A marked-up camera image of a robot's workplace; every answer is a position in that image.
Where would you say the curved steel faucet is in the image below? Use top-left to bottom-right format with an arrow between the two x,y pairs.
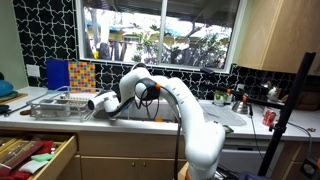
130,61 -> 149,71

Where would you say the white pot with plant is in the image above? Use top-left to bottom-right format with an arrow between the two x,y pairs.
213,89 -> 230,107

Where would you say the white framed window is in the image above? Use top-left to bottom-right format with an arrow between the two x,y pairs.
74,0 -> 248,74

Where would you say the grey drying mat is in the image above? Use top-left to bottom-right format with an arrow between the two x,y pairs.
201,103 -> 248,127

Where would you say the wooden base cabinet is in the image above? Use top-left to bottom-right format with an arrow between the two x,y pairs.
56,129 -> 188,180

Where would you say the green and black sponge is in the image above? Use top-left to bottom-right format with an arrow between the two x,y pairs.
222,124 -> 235,135

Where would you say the multicoloured checked cutting board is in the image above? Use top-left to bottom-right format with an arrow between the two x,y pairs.
67,61 -> 97,94

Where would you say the wooden robot stand top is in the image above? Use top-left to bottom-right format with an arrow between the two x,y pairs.
177,161 -> 190,180

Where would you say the blue cutting board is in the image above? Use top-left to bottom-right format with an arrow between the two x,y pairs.
45,58 -> 70,91

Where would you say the white dishwasher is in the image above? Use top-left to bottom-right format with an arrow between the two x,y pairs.
218,138 -> 278,178

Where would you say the red soda can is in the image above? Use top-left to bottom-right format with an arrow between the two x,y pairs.
262,107 -> 278,127

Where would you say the white ceramic figurine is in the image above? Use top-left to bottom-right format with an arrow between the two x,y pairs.
266,81 -> 283,103

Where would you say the open wooden drawer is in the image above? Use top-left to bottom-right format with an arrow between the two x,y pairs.
0,131 -> 78,180

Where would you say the dark blue bin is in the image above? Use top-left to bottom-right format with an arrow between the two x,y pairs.
239,171 -> 269,180

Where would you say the red cloth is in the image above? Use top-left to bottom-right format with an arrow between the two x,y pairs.
9,139 -> 55,180

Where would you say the wooden upper cabinet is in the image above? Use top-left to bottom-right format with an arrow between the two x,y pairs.
237,0 -> 320,76

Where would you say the flat wooden board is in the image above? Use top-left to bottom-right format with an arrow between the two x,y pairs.
0,93 -> 29,105

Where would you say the white folded cloth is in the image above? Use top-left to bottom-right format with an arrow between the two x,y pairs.
18,159 -> 49,175

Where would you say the brown wooden box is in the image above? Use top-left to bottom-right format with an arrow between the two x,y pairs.
294,89 -> 320,112

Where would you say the light wood side cabinet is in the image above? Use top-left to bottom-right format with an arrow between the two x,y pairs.
271,139 -> 320,180

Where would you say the teal ceramic pot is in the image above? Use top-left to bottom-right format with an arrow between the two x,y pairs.
0,79 -> 19,100

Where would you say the dark red cutlery tray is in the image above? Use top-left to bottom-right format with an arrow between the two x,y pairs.
0,140 -> 46,177

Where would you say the black and orange device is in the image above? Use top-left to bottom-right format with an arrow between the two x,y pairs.
299,156 -> 320,180

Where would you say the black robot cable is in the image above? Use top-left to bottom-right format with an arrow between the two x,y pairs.
133,83 -> 184,180

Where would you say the metal wire dish rack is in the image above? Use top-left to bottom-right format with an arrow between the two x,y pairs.
27,85 -> 103,123

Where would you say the white wall outlet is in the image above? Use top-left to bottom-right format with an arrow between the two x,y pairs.
26,64 -> 41,78

